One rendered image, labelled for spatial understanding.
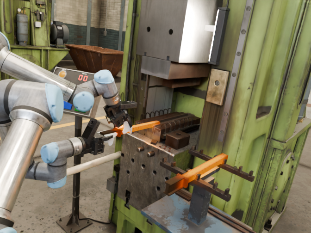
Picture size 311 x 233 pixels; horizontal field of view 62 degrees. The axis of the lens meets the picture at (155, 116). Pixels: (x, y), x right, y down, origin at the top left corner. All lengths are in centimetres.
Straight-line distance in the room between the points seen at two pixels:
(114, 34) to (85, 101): 962
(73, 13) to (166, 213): 973
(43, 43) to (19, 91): 537
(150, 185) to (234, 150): 50
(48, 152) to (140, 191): 69
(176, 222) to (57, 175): 53
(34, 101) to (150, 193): 93
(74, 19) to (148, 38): 918
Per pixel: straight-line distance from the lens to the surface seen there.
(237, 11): 136
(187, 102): 189
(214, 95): 136
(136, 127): 137
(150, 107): 173
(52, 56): 654
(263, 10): 132
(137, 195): 163
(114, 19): 1064
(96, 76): 114
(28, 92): 85
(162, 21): 141
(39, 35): 621
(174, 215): 124
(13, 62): 103
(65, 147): 111
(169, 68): 136
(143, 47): 148
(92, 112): 167
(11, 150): 77
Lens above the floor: 148
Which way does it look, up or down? 17 degrees down
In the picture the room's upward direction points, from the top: 7 degrees clockwise
